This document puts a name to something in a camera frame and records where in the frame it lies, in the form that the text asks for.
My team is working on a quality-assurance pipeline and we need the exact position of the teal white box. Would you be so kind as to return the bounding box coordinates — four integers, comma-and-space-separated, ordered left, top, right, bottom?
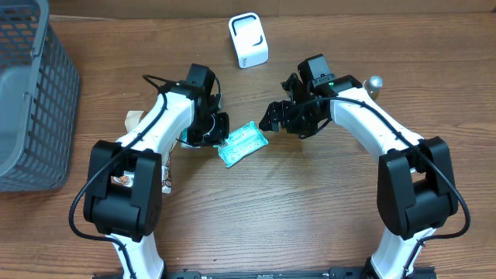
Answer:
217, 121, 269, 168

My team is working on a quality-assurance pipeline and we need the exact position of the yellow oil bottle silver cap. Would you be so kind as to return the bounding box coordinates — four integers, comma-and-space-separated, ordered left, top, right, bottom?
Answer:
363, 75, 384, 101

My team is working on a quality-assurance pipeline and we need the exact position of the white packet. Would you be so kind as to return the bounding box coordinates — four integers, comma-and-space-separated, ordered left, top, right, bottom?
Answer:
111, 111, 172, 194

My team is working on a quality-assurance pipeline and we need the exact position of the teal tissue packet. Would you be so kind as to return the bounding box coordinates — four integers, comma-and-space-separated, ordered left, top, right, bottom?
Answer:
179, 129, 194, 149

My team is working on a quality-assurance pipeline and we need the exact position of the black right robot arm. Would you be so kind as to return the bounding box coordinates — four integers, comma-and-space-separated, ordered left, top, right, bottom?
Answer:
259, 54, 460, 278

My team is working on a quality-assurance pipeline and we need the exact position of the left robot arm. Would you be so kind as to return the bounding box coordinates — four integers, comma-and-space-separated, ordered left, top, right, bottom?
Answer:
76, 64, 229, 278

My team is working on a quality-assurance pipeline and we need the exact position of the white barcode scanner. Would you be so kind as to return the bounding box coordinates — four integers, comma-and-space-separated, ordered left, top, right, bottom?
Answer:
228, 12, 269, 69

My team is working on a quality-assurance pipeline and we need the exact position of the grey plastic mesh basket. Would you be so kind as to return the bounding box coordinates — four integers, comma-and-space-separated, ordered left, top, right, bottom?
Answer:
1, 0, 81, 192

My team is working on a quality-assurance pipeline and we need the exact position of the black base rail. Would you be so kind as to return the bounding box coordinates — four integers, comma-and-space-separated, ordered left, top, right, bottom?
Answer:
92, 267, 438, 279

